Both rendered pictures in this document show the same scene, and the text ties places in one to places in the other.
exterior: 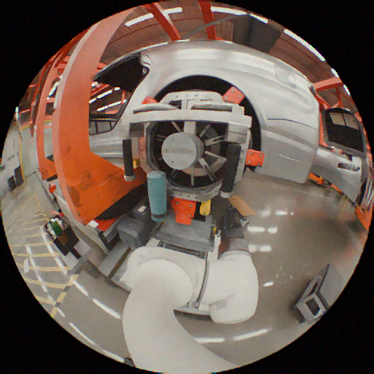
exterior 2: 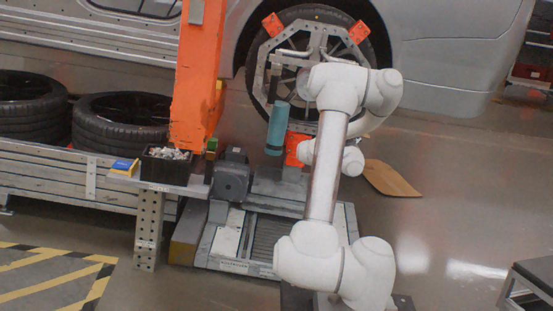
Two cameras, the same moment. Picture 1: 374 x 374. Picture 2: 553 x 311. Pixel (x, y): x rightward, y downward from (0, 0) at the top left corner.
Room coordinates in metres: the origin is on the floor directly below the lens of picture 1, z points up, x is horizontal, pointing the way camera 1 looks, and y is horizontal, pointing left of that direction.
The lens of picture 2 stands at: (-2.14, 0.70, 1.52)
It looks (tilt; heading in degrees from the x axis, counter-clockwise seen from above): 22 degrees down; 348
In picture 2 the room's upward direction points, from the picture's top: 10 degrees clockwise
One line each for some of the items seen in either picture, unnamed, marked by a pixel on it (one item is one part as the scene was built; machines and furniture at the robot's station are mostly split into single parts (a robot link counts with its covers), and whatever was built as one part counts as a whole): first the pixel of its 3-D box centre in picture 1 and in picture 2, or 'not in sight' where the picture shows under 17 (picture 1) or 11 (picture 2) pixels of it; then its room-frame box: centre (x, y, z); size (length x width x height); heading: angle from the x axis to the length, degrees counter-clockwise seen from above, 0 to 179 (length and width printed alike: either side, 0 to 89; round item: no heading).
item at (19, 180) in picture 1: (15, 179); not in sight; (0.16, 8.72, 0.55); 1.40 x 0.80 x 1.09; 169
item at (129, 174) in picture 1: (128, 158); (273, 90); (0.35, 0.22, 0.83); 0.04 x 0.04 x 0.16
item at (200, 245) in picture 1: (188, 228); (287, 195); (0.71, -0.04, 0.13); 0.50 x 0.36 x 0.10; 78
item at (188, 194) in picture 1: (189, 148); (310, 79); (0.54, 0.00, 0.85); 0.54 x 0.07 x 0.54; 78
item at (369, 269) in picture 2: not in sight; (367, 271); (-0.62, 0.00, 0.53); 0.18 x 0.16 x 0.22; 78
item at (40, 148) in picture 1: (41, 110); not in sight; (0.71, 2.45, 1.75); 0.20 x 0.18 x 2.45; 168
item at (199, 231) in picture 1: (188, 213); (292, 164); (0.71, -0.03, 0.32); 0.40 x 0.30 x 0.28; 78
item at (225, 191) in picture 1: (231, 169); not in sight; (0.28, -0.12, 0.83); 0.04 x 0.04 x 0.16
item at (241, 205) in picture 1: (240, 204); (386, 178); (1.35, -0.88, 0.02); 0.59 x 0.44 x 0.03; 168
